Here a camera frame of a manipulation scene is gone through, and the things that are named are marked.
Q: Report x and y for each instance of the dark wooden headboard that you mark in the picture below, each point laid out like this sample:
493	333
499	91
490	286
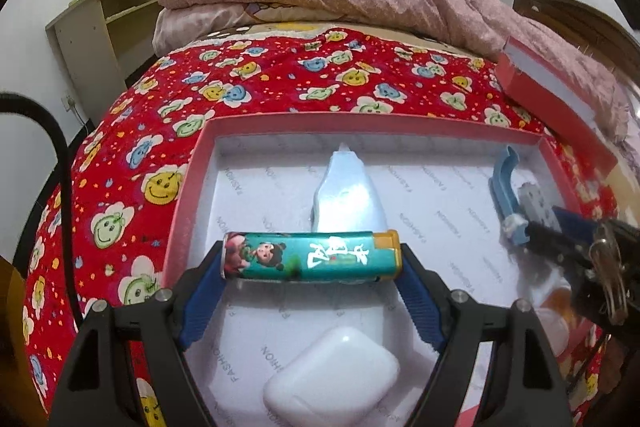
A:
590	27

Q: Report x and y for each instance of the beige bookshelf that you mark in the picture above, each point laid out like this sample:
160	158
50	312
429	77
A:
85	42

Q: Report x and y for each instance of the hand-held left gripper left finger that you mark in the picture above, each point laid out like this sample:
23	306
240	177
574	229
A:
200	302

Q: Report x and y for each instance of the red cardboard box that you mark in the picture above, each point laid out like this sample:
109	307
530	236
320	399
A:
440	257

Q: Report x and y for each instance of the brown wooden cabinet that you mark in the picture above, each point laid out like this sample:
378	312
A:
15	357

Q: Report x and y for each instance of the white earbuds case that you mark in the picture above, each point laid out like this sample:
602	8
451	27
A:
330	377

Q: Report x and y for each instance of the blue curved plastic piece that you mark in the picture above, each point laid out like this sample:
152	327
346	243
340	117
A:
502	187

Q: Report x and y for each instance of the green cartoon lighter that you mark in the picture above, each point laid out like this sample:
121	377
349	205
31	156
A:
310	257

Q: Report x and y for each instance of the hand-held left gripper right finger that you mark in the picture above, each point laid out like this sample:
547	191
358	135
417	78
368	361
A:
420	302

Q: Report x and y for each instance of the white wall socket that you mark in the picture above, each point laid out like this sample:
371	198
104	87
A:
68	102

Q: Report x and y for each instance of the grey plastic plate with holes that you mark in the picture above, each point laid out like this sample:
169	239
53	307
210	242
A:
535	204

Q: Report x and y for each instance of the red smiley printed blanket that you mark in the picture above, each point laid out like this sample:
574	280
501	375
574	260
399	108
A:
125	207

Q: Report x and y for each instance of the silver carabiner keyring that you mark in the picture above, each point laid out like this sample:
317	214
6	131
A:
607	287

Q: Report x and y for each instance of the red cardboard box lid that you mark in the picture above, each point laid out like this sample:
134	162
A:
540	97

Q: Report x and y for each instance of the light blue plastic piece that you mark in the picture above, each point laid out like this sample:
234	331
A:
350	197

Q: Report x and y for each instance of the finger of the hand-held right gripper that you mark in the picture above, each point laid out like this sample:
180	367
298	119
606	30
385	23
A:
572	222
550	239

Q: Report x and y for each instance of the white orange label pill bottle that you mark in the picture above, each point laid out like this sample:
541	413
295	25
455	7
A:
552	332

